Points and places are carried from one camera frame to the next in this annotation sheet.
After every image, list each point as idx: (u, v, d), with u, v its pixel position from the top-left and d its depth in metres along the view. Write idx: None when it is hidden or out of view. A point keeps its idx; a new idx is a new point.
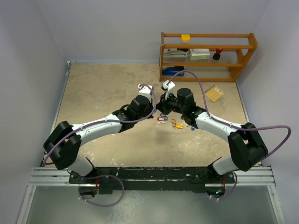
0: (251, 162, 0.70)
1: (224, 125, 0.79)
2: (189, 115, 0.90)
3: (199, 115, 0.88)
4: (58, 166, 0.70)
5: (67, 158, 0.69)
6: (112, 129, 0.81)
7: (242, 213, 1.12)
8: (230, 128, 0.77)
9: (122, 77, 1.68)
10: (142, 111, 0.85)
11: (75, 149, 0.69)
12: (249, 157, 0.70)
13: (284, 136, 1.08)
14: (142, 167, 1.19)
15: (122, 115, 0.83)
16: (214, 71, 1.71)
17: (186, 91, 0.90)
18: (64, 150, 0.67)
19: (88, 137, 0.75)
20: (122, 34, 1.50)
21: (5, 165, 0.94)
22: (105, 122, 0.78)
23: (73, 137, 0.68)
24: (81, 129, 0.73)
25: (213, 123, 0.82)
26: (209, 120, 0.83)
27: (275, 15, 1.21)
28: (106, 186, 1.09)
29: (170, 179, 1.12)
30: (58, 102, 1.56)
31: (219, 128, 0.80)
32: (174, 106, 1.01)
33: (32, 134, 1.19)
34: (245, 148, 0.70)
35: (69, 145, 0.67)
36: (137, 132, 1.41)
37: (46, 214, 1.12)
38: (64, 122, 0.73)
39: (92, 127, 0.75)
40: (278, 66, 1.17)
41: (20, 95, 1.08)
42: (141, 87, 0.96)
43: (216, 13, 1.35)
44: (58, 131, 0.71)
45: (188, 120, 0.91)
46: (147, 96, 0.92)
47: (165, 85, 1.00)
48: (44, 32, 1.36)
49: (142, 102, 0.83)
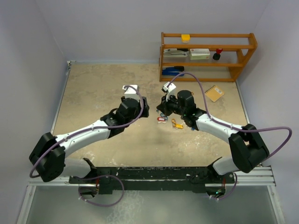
0: (252, 163, 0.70)
1: (224, 126, 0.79)
2: (189, 117, 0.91)
3: (199, 116, 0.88)
4: (44, 178, 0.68)
5: (54, 170, 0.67)
6: (101, 136, 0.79)
7: (242, 213, 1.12)
8: (231, 129, 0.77)
9: (122, 77, 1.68)
10: (131, 115, 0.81)
11: (60, 161, 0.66)
12: (250, 158, 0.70)
13: (286, 136, 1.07)
14: (142, 167, 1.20)
15: (110, 120, 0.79)
16: (214, 71, 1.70)
17: (186, 93, 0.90)
18: (49, 163, 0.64)
19: (73, 147, 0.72)
20: (122, 34, 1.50)
21: (5, 164, 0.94)
22: (92, 129, 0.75)
23: (56, 149, 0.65)
24: (65, 139, 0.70)
25: (213, 125, 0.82)
26: (209, 122, 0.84)
27: (274, 15, 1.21)
28: (106, 186, 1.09)
29: (170, 179, 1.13)
30: (58, 102, 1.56)
31: (219, 129, 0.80)
32: (174, 108, 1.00)
33: (32, 133, 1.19)
34: (245, 150, 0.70)
35: (53, 158, 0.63)
36: (137, 133, 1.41)
37: (46, 214, 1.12)
38: (48, 133, 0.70)
39: (77, 136, 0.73)
40: (278, 66, 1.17)
41: (21, 95, 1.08)
42: (126, 88, 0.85)
43: (216, 13, 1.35)
44: (42, 143, 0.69)
45: (188, 122, 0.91)
46: (134, 98, 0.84)
47: (165, 87, 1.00)
48: (44, 32, 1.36)
49: (130, 105, 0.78)
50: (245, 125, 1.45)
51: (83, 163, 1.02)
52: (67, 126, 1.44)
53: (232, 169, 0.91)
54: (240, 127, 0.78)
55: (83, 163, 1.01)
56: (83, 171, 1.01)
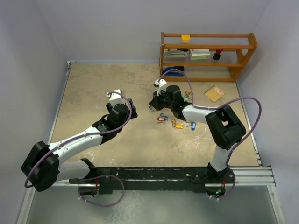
0: (230, 139, 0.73)
1: (203, 109, 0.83)
2: (177, 109, 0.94)
3: (185, 107, 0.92)
4: (38, 188, 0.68)
5: (47, 178, 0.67)
6: (93, 142, 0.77)
7: (242, 213, 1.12)
8: (209, 111, 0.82)
9: (122, 77, 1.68)
10: (123, 120, 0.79)
11: (53, 169, 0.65)
12: (227, 134, 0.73)
13: (286, 136, 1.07)
14: (142, 167, 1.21)
15: (102, 126, 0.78)
16: (214, 71, 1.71)
17: (173, 87, 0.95)
18: (42, 172, 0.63)
19: (66, 155, 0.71)
20: (122, 33, 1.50)
21: (5, 164, 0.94)
22: (84, 136, 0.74)
23: (50, 157, 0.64)
24: (58, 147, 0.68)
25: (195, 110, 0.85)
26: (192, 108, 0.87)
27: (275, 15, 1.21)
28: (106, 186, 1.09)
29: (170, 179, 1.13)
30: (58, 102, 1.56)
31: (199, 113, 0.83)
32: (164, 101, 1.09)
33: (32, 133, 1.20)
34: (221, 125, 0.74)
35: (46, 167, 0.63)
36: (136, 133, 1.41)
37: (46, 214, 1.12)
38: (40, 142, 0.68)
39: (70, 143, 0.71)
40: (278, 66, 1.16)
41: (21, 95, 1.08)
42: (110, 95, 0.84)
43: (216, 12, 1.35)
44: (34, 152, 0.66)
45: (176, 114, 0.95)
46: (120, 102, 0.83)
47: (157, 82, 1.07)
48: (44, 32, 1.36)
49: (121, 111, 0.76)
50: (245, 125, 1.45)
51: (81, 164, 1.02)
52: (67, 126, 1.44)
53: (222, 158, 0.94)
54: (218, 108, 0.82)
55: (81, 165, 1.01)
56: (80, 172, 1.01)
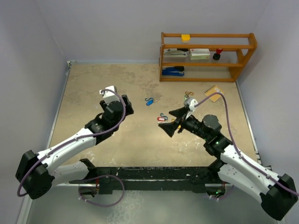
0: (283, 212, 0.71)
1: (259, 172, 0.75)
2: (214, 146, 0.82)
3: (225, 148, 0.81)
4: (32, 195, 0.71)
5: (40, 186, 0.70)
6: (88, 144, 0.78)
7: (243, 213, 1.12)
8: (266, 178, 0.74)
9: (122, 77, 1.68)
10: (117, 118, 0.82)
11: (45, 178, 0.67)
12: (282, 209, 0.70)
13: (286, 136, 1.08)
14: (142, 167, 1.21)
15: (96, 126, 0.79)
16: (214, 71, 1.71)
17: (213, 121, 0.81)
18: (34, 182, 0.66)
19: (57, 162, 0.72)
20: (122, 34, 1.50)
21: (5, 165, 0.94)
22: (75, 140, 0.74)
23: (39, 168, 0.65)
24: (46, 156, 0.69)
25: (247, 168, 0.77)
26: (241, 162, 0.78)
27: (275, 15, 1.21)
28: (106, 186, 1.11)
29: (170, 179, 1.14)
30: (58, 102, 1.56)
31: (253, 174, 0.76)
32: (193, 129, 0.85)
33: (32, 133, 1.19)
34: (280, 201, 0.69)
35: (38, 178, 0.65)
36: (137, 133, 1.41)
37: (46, 214, 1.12)
38: (29, 151, 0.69)
39: (60, 150, 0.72)
40: (278, 66, 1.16)
41: (21, 95, 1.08)
42: (103, 92, 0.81)
43: (216, 12, 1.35)
44: (24, 162, 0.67)
45: (210, 150, 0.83)
46: (115, 99, 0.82)
47: (193, 105, 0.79)
48: (44, 32, 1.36)
49: (115, 109, 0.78)
50: (245, 125, 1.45)
51: (78, 165, 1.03)
52: (67, 126, 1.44)
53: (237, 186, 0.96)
54: (278, 178, 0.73)
55: (78, 166, 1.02)
56: (78, 174, 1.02)
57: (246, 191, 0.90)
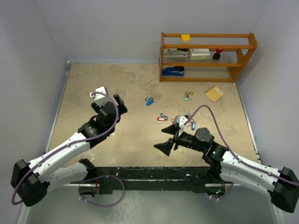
0: (293, 203, 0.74)
1: (260, 171, 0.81)
2: (212, 157, 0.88)
3: (223, 156, 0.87)
4: (27, 203, 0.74)
5: (34, 196, 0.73)
6: (81, 149, 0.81)
7: (243, 213, 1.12)
8: (268, 175, 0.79)
9: (122, 77, 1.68)
10: (111, 121, 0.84)
11: (37, 188, 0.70)
12: (290, 200, 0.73)
13: (286, 135, 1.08)
14: (142, 167, 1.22)
15: (89, 129, 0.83)
16: (214, 71, 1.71)
17: (205, 132, 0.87)
18: (26, 191, 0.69)
19: (49, 170, 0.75)
20: (122, 34, 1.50)
21: (5, 165, 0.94)
22: (67, 146, 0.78)
23: (31, 178, 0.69)
24: (38, 165, 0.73)
25: (248, 170, 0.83)
26: (240, 164, 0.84)
27: (275, 15, 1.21)
28: (106, 186, 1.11)
29: (170, 179, 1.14)
30: (58, 102, 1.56)
31: (255, 173, 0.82)
32: (188, 144, 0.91)
33: (32, 133, 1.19)
34: (285, 193, 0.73)
35: (29, 186, 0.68)
36: (137, 133, 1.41)
37: (46, 214, 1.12)
38: (21, 161, 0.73)
39: (51, 158, 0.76)
40: (278, 66, 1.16)
41: (21, 95, 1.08)
42: (94, 95, 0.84)
43: (217, 12, 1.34)
44: (17, 171, 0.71)
45: (210, 161, 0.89)
46: (106, 101, 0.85)
47: (181, 123, 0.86)
48: (44, 32, 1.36)
49: (108, 112, 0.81)
50: (245, 125, 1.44)
51: (77, 168, 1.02)
52: (67, 126, 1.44)
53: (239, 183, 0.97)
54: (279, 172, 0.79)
55: (76, 169, 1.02)
56: (75, 176, 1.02)
57: (251, 187, 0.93)
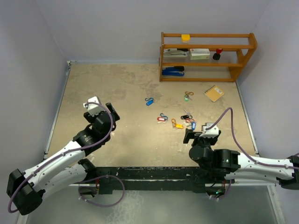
0: None
1: (278, 167, 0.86)
2: (221, 166, 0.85)
3: (239, 162, 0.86)
4: (23, 211, 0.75)
5: (29, 205, 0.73)
6: (76, 158, 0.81)
7: (243, 213, 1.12)
8: (285, 168, 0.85)
9: (122, 77, 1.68)
10: (107, 129, 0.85)
11: (32, 198, 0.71)
12: None
13: (286, 136, 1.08)
14: (142, 167, 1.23)
15: (84, 137, 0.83)
16: (214, 71, 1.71)
17: (197, 149, 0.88)
18: (21, 200, 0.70)
19: (44, 178, 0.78)
20: (123, 34, 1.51)
21: (5, 164, 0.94)
22: (63, 155, 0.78)
23: (25, 187, 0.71)
24: (33, 174, 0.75)
25: (268, 169, 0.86)
26: (257, 165, 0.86)
27: (274, 15, 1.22)
28: (106, 186, 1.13)
29: (170, 179, 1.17)
30: (58, 102, 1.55)
31: (274, 171, 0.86)
32: None
33: (32, 133, 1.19)
34: None
35: (24, 196, 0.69)
36: (136, 133, 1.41)
37: (46, 214, 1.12)
38: (16, 171, 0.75)
39: (46, 168, 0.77)
40: (278, 67, 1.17)
41: (21, 95, 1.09)
42: (87, 106, 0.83)
43: (217, 12, 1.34)
44: (11, 180, 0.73)
45: (224, 170, 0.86)
46: (100, 109, 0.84)
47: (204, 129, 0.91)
48: (44, 33, 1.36)
49: (105, 120, 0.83)
50: (245, 125, 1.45)
51: (75, 170, 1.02)
52: (67, 126, 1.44)
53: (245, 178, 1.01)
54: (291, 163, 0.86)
55: (74, 171, 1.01)
56: (74, 178, 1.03)
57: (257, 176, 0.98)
